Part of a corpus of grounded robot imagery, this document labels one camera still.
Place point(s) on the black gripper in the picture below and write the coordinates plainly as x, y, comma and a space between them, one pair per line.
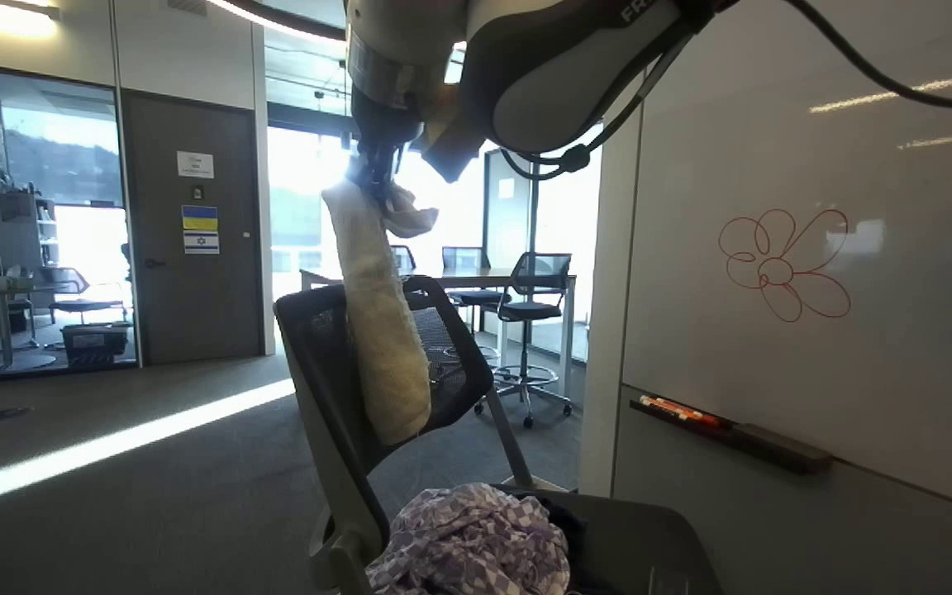
378, 125

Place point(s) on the cream towel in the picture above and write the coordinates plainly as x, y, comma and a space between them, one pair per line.
381, 332

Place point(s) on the purple patterned clothing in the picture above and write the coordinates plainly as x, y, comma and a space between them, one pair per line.
464, 546

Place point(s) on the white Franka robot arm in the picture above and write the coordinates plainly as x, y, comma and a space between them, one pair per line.
563, 66

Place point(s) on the grey black chair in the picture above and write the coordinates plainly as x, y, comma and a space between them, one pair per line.
322, 351

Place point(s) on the black office chair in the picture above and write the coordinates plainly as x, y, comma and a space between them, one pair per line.
531, 298

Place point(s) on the blue yellow poster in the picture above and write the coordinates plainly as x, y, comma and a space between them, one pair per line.
200, 228

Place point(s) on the white paper sign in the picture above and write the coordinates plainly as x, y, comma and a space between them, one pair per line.
198, 167

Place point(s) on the dark grey door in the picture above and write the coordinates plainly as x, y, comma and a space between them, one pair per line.
198, 298

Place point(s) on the black storage basket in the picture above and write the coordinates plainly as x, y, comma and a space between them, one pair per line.
98, 345

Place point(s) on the orange marker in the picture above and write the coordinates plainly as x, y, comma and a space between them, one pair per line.
707, 416
664, 405

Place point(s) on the whiteboard partition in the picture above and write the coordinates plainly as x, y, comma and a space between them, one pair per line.
828, 364

